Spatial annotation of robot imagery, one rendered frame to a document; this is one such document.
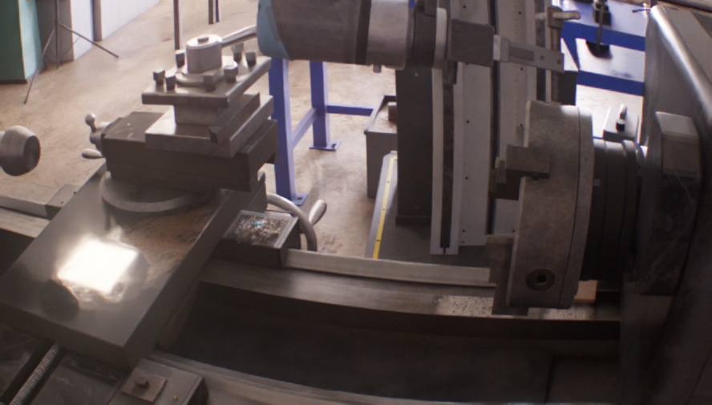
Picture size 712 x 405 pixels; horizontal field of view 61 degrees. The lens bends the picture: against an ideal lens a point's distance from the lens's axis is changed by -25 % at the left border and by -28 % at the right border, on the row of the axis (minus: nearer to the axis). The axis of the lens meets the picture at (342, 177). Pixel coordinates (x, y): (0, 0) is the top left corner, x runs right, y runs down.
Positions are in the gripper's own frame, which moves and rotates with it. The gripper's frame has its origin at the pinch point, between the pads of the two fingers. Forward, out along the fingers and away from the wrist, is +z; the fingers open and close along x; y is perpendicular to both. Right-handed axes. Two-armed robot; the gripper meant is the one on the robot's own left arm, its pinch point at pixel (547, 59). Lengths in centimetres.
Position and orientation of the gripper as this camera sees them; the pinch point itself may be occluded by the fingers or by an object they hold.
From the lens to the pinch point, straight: 90.2
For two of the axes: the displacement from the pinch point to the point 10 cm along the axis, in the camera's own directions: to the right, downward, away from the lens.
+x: -0.3, 1.7, -9.8
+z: 9.9, 1.0, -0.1
